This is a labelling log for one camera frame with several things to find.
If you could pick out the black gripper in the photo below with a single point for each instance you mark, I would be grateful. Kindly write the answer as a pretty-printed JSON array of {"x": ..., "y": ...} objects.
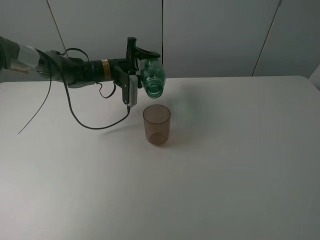
[{"x": 128, "y": 66}]

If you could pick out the green transparent plastic bottle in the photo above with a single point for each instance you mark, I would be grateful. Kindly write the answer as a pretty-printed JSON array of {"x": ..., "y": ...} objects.
[{"x": 152, "y": 77}]

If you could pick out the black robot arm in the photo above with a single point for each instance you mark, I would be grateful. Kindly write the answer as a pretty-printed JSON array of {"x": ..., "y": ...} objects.
[{"x": 77, "y": 73}]

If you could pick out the pink translucent plastic cup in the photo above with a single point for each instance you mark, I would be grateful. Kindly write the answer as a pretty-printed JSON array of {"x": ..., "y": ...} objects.
[{"x": 156, "y": 119}]

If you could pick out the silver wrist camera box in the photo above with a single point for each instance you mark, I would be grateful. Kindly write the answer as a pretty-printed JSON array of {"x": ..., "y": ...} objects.
[{"x": 133, "y": 90}]

